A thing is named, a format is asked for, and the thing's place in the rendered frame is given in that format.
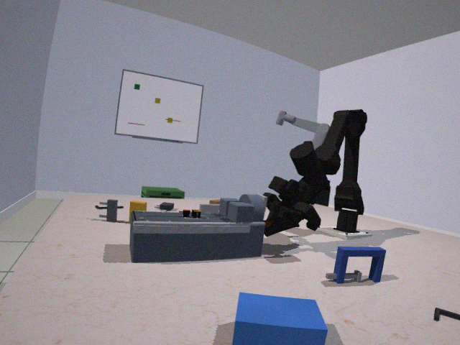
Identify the yellow rectangular bar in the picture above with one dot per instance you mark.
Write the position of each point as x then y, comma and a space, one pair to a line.
137, 206

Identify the blue c-clamp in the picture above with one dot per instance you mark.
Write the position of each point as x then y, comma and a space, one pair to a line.
343, 254

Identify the blue rectangular block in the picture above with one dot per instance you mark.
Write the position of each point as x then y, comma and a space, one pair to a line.
270, 320

